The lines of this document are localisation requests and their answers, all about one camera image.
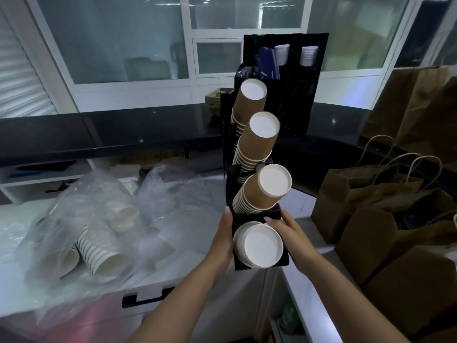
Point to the person's left hand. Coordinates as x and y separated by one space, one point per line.
223 246

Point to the person's right hand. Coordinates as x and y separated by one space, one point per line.
296 242

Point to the stack of white paper cups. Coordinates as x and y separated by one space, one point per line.
260 246
68 262
121 217

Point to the clear plastic bag sheet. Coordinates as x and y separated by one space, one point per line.
185 203

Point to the black cup dispenser rack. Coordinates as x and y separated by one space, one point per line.
230 189

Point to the stack of striped paper cups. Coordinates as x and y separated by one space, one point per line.
103 253

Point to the black acrylic condiment organizer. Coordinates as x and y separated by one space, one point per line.
303 96

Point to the brown cup stack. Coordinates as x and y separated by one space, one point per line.
248 99

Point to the large clear plastic bag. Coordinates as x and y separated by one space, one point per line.
53 217

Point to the person's left forearm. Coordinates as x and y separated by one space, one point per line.
178 307

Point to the person's right forearm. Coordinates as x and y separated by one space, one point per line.
350 307

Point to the stack of pulp cup trays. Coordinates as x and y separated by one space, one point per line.
216 98

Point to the row of brown paper bags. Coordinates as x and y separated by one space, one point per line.
392 275

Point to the black glossy bar counter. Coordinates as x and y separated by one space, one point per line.
107 132

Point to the black wrapped cutlery bundle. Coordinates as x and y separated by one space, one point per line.
246 72

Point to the white framed window partition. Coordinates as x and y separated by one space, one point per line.
125 96

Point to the bundle of blue paper packets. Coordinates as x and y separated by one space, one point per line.
267 64

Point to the blue folder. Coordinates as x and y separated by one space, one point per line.
46 166

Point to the white shelf unit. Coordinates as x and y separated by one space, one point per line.
35 178

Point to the grey roller shutter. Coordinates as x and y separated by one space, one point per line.
21 89

